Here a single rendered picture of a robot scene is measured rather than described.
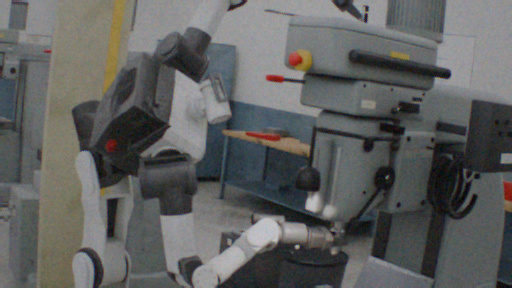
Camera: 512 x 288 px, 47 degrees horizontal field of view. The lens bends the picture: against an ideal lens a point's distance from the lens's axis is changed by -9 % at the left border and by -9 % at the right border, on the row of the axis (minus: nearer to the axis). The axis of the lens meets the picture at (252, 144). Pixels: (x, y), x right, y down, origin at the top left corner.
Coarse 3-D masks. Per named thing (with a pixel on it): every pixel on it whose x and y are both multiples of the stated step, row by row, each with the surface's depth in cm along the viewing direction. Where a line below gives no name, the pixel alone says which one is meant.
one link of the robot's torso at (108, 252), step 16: (80, 160) 200; (80, 176) 200; (96, 176) 197; (128, 176) 208; (96, 192) 196; (128, 192) 208; (96, 208) 197; (112, 208) 207; (128, 208) 207; (96, 224) 201; (112, 224) 208; (96, 240) 201; (112, 240) 206; (96, 256) 200; (112, 256) 203; (96, 272) 200; (112, 272) 203
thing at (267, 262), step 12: (228, 240) 229; (264, 252) 218; (276, 252) 221; (252, 264) 218; (264, 264) 219; (276, 264) 222; (240, 276) 223; (252, 276) 218; (264, 276) 220; (276, 276) 223
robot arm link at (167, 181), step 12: (156, 168) 168; (168, 168) 168; (180, 168) 169; (156, 180) 166; (168, 180) 167; (180, 180) 168; (156, 192) 167; (168, 192) 167; (180, 192) 168; (168, 204) 168; (180, 204) 168
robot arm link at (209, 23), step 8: (208, 0) 198; (216, 0) 198; (224, 0) 199; (248, 0) 204; (200, 8) 198; (208, 8) 197; (216, 8) 198; (224, 8) 200; (232, 8) 205; (200, 16) 196; (208, 16) 197; (216, 16) 198; (192, 24) 196; (200, 24) 196; (208, 24) 196; (216, 24) 199; (208, 32) 196
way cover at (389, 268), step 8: (368, 264) 229; (376, 264) 227; (384, 264) 224; (392, 264) 222; (368, 272) 227; (376, 272) 225; (384, 272) 222; (392, 272) 220; (400, 272) 218; (408, 272) 215; (360, 280) 228; (376, 280) 223; (384, 280) 221; (392, 280) 218; (400, 280) 216; (408, 280) 214; (416, 280) 211; (424, 280) 209; (432, 280) 207
